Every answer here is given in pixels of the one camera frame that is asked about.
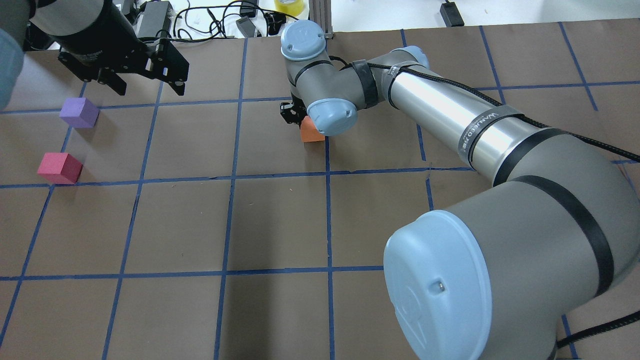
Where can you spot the black power brick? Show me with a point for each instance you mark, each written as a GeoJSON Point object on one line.
{"type": "Point", "coordinates": [154, 20]}

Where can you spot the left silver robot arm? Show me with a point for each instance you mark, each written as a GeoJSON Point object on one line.
{"type": "Point", "coordinates": [53, 17]}

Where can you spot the red foam cube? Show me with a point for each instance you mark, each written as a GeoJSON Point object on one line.
{"type": "Point", "coordinates": [60, 168]}

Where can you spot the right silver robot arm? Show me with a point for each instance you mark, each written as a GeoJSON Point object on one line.
{"type": "Point", "coordinates": [489, 277]}

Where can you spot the small black adapter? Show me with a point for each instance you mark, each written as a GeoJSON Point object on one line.
{"type": "Point", "coordinates": [451, 14]}

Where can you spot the aluminium frame post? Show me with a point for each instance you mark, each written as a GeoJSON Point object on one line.
{"type": "Point", "coordinates": [320, 12]}

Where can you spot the purple foam cube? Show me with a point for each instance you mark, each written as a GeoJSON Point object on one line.
{"type": "Point", "coordinates": [79, 112]}

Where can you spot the orange foam cube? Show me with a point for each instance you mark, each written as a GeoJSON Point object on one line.
{"type": "Point", "coordinates": [309, 132]}

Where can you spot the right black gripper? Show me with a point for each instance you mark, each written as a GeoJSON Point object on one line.
{"type": "Point", "coordinates": [289, 114]}

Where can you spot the yellow tape roll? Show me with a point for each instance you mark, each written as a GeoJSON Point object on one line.
{"type": "Point", "coordinates": [290, 7]}

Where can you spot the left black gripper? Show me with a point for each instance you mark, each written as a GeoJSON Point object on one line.
{"type": "Point", "coordinates": [107, 34]}

